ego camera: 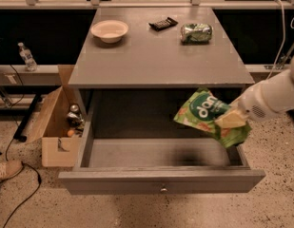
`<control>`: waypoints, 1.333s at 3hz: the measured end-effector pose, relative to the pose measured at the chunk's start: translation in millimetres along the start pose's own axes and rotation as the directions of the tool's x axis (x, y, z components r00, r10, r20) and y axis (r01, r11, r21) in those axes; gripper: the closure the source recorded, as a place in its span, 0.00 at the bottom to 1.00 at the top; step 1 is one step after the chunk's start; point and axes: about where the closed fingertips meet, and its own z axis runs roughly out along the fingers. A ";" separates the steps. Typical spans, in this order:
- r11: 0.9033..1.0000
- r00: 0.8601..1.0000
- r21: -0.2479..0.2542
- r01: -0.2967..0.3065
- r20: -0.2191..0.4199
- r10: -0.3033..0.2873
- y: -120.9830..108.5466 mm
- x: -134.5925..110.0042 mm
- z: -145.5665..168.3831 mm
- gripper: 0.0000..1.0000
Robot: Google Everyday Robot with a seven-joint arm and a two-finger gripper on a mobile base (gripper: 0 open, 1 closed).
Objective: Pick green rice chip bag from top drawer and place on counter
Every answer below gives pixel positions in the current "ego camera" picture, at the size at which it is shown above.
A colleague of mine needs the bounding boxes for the white bowl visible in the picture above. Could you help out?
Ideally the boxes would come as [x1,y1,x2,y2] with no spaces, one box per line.
[90,20,128,44]

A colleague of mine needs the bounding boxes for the open grey drawer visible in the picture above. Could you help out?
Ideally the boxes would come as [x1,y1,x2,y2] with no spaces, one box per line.
[59,89,265,195]

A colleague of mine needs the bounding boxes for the grey metal rail shelf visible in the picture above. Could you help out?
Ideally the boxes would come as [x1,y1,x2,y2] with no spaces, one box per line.
[0,65,61,86]

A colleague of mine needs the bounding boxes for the black table leg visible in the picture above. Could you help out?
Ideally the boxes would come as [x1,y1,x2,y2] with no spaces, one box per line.
[13,93,42,143]

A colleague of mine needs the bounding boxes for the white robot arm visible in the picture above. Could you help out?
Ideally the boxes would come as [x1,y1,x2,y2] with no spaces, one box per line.
[215,56,294,128]

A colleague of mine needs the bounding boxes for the clear plastic water bottle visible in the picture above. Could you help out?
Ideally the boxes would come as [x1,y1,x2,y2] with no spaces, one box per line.
[18,42,38,71]

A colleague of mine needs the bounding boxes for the crushed green soda can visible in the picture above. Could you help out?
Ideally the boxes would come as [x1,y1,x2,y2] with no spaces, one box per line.
[180,23,213,44]

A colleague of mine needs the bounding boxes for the orange ball in box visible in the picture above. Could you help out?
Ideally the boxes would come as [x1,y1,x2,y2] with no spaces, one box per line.
[67,129,75,138]

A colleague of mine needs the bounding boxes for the beige sneaker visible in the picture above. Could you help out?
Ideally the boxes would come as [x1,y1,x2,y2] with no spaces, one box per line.
[0,161,23,181]

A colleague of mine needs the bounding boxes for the black floor cable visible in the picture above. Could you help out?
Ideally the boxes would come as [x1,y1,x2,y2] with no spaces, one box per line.
[2,64,43,228]

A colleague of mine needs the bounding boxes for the grey cabinet counter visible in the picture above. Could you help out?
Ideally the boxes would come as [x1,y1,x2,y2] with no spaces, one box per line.
[68,7,256,122]

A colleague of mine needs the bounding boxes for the metallic items in box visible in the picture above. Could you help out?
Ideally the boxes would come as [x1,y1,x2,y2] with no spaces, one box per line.
[67,104,85,131]

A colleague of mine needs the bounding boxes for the white cable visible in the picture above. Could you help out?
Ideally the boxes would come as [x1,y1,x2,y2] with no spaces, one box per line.
[265,0,294,81]

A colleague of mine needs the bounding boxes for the black snack bar wrapper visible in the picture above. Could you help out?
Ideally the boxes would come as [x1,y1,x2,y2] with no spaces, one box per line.
[149,17,178,31]

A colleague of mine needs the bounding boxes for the green rice chip bag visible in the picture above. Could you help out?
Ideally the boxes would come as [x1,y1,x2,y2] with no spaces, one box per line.
[174,88,251,148]

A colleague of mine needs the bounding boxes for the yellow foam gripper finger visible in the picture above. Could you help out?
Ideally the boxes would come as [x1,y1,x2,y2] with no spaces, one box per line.
[215,108,247,128]

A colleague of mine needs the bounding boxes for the cardboard box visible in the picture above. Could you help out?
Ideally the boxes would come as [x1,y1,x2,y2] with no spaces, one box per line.
[26,65,86,167]

